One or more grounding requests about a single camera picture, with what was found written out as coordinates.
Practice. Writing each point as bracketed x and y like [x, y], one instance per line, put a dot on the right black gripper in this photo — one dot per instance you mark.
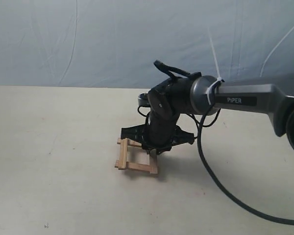
[157, 133]

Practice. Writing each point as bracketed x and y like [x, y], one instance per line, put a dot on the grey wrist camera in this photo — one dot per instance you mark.
[143, 100]

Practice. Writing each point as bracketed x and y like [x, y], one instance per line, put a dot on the right grey black robot arm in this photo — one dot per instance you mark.
[205, 95]

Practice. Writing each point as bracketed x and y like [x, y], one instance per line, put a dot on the blue-grey backdrop cloth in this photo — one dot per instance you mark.
[113, 43]

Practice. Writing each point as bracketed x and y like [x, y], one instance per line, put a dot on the white zip tie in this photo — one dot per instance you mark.
[211, 89]

